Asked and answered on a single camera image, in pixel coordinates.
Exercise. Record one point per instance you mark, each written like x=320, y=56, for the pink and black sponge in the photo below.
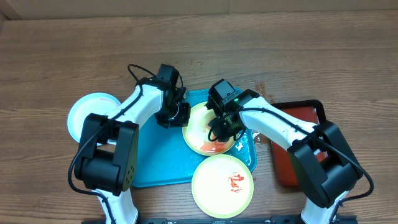
x=214, y=147

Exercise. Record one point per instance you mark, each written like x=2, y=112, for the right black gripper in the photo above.
x=222, y=131

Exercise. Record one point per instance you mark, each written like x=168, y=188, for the teal plastic serving tray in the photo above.
x=170, y=160

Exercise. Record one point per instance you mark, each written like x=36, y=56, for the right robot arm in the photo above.
x=322, y=160

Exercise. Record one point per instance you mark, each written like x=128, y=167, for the green rimmed plate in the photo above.
x=222, y=186
x=196, y=132

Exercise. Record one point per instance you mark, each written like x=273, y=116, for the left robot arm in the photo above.
x=106, y=160

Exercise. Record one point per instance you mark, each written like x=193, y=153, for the red black lacquer tray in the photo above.
x=307, y=110

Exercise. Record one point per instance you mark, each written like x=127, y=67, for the light blue round plate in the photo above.
x=97, y=103

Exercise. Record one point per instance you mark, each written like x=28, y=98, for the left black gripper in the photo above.
x=182, y=122

